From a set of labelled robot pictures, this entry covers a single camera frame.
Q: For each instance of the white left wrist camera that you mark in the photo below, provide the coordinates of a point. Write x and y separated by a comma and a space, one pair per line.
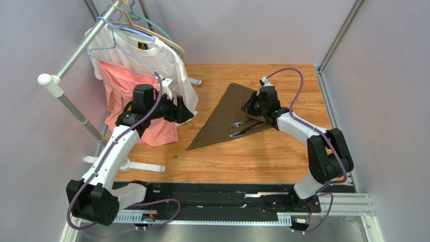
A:
169, 89

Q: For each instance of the silver fork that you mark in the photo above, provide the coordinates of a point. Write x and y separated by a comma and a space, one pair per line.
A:
239, 124

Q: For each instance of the blue wire hanger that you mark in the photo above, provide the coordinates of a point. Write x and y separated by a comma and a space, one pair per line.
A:
109, 48

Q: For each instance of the pink pleated skirt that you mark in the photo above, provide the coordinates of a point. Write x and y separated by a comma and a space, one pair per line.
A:
119, 85

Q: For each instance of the white t-shirt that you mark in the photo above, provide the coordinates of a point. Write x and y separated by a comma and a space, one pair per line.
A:
185, 89

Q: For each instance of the silver table knife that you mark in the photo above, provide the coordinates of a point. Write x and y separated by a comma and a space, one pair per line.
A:
244, 131

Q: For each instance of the wooden clothes hanger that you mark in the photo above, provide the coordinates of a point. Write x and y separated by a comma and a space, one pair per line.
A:
144, 38

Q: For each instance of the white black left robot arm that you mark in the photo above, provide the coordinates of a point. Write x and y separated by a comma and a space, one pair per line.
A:
93, 198

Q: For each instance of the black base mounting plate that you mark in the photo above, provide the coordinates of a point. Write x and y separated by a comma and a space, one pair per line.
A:
222, 202

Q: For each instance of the aluminium frame rail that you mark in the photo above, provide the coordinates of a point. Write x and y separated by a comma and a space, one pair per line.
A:
333, 203

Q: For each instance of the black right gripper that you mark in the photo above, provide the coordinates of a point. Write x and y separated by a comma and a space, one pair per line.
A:
257, 104

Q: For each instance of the olive brown cloth napkin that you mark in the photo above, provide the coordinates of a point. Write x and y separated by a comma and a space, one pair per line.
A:
228, 111

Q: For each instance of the teal clothes hanger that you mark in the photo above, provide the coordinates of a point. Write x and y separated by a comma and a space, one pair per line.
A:
154, 30

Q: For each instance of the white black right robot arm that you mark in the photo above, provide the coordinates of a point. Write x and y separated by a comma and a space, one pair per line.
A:
328, 154

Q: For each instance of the white clothes rack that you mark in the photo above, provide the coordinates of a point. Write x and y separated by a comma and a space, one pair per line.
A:
52, 85

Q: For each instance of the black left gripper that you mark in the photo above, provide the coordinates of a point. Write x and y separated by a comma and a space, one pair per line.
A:
182, 114

